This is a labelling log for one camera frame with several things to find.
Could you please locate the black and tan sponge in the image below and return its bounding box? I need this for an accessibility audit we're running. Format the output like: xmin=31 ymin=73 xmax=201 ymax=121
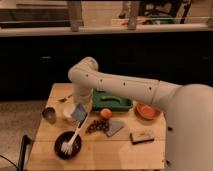
xmin=130 ymin=130 xmax=155 ymax=145

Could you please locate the bunch of dark grapes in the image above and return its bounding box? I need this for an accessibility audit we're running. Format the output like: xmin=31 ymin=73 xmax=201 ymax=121
xmin=86 ymin=120 xmax=109 ymax=133

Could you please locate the dark brown bowl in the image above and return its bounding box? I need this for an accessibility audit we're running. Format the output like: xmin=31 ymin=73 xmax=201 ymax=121
xmin=54 ymin=131 xmax=82 ymax=160

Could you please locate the orange plastic bowl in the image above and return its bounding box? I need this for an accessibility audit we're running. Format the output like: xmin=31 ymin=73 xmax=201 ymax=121
xmin=136 ymin=103 xmax=161 ymax=120

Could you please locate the white dish brush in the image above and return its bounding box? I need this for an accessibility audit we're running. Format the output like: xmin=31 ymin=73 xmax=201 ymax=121
xmin=61 ymin=117 xmax=87 ymax=155

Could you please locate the white paper cup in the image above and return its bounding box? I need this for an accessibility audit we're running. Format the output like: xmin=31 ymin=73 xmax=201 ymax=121
xmin=63 ymin=103 xmax=76 ymax=121

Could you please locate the blue sponge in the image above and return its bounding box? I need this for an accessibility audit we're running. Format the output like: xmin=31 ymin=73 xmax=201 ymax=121
xmin=71 ymin=104 xmax=87 ymax=123

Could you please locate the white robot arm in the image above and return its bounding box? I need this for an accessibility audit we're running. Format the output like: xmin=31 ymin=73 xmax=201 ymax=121
xmin=68 ymin=57 xmax=213 ymax=171

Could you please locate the green cucumber toy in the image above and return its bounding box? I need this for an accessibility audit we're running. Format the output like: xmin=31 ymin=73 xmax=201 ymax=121
xmin=100 ymin=96 xmax=121 ymax=103

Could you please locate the orange fruit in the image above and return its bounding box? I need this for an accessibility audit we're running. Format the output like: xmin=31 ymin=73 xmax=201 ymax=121
xmin=100 ymin=108 xmax=112 ymax=120

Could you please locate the grey cloth piece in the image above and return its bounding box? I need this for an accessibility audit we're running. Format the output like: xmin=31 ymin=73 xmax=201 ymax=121
xmin=106 ymin=121 xmax=124 ymax=137

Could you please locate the black clamp stand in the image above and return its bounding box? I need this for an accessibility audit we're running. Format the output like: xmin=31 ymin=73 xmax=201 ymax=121
xmin=17 ymin=135 xmax=30 ymax=171

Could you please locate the green metal cup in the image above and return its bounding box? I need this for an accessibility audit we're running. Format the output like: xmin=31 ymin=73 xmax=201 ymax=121
xmin=42 ymin=107 xmax=56 ymax=124

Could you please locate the green plastic tray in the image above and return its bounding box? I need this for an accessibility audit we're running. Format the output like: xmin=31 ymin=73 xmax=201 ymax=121
xmin=92 ymin=90 xmax=133 ymax=112

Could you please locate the black cable left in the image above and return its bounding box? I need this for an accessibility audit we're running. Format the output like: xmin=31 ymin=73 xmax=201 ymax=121
xmin=0 ymin=154 xmax=18 ymax=169

